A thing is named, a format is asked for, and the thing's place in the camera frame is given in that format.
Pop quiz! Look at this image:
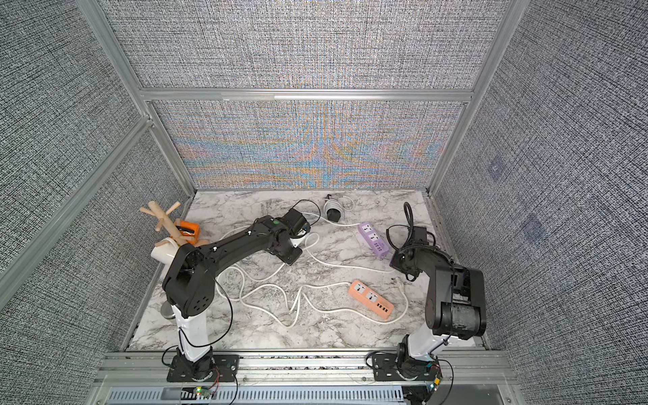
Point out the black and white power strip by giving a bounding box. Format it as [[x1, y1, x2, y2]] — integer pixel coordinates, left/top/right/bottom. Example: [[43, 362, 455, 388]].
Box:
[[322, 194, 355, 224]]

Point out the purple power strip white cord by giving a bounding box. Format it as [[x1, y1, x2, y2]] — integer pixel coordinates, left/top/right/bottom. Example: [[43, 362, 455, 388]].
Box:
[[217, 209, 401, 285]]

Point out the pink power strip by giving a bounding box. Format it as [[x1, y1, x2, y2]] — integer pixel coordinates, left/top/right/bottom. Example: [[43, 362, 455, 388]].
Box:
[[348, 279, 394, 321]]

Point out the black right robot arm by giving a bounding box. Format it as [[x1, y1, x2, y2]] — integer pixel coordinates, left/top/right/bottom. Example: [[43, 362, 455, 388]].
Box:
[[390, 202, 487, 365]]

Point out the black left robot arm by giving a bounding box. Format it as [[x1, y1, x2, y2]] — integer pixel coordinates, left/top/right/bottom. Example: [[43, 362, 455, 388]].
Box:
[[162, 209, 311, 365]]

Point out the orange box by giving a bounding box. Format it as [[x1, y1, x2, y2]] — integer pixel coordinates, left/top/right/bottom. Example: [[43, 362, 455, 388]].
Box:
[[174, 219, 201, 245]]

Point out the cream ceramic mug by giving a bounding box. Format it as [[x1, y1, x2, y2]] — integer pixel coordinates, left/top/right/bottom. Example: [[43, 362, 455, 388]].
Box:
[[150, 237, 179, 266]]

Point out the metal tin can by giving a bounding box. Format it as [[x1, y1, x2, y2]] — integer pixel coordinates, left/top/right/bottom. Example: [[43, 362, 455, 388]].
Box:
[[160, 301, 176, 320]]

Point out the wooden mug tree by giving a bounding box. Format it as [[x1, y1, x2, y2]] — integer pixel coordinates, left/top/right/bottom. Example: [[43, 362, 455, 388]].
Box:
[[139, 201, 209, 247]]

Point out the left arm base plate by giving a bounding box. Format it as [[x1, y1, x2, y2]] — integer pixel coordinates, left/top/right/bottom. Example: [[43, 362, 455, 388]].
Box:
[[166, 354, 240, 383]]

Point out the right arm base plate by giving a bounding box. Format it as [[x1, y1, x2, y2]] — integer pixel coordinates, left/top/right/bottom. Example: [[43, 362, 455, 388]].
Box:
[[366, 352, 443, 383]]

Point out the aluminium front rail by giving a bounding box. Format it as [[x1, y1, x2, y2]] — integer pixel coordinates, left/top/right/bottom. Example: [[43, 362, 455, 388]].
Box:
[[93, 348, 518, 386]]

